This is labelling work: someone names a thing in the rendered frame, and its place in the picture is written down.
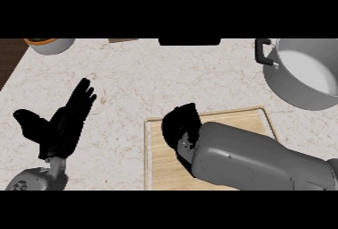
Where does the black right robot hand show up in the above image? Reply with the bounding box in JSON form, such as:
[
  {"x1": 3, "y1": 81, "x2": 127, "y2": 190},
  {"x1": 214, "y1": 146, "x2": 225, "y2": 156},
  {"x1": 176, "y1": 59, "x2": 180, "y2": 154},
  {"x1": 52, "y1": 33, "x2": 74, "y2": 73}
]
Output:
[{"x1": 160, "y1": 102, "x2": 204, "y2": 179}]

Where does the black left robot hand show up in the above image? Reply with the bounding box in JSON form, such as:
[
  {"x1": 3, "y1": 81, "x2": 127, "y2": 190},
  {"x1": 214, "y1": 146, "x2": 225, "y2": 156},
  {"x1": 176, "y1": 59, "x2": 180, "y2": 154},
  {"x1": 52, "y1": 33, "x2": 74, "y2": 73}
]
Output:
[{"x1": 12, "y1": 77, "x2": 98, "y2": 160}]

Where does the pale wooden tray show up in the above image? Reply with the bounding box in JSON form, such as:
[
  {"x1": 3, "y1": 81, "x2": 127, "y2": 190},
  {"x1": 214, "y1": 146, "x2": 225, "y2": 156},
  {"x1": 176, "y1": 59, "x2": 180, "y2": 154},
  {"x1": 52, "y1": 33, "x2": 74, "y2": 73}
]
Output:
[{"x1": 145, "y1": 106, "x2": 281, "y2": 191}]

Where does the grey metal pot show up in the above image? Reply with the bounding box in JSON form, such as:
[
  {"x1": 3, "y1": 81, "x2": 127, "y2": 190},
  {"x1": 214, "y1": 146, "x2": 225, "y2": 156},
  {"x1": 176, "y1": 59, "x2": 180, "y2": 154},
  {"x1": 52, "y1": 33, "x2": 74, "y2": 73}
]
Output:
[{"x1": 254, "y1": 38, "x2": 338, "y2": 112}]

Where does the grey bowl with orange rim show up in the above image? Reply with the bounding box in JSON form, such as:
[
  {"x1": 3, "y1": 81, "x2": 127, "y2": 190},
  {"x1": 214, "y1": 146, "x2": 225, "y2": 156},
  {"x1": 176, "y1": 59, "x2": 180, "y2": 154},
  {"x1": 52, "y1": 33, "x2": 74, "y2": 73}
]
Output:
[{"x1": 22, "y1": 38, "x2": 77, "y2": 56}]

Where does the black flat object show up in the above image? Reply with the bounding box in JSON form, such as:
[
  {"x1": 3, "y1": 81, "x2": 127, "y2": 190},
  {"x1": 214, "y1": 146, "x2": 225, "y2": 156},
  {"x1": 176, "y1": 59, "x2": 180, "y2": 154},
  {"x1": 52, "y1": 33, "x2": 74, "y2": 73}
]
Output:
[{"x1": 157, "y1": 38, "x2": 222, "y2": 47}]

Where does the brown wooden block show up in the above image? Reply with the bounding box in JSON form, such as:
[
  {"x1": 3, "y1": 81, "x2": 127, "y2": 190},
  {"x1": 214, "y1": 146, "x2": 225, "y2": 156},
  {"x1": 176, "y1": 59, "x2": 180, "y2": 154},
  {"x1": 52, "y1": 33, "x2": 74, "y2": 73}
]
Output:
[{"x1": 107, "y1": 38, "x2": 139, "y2": 44}]

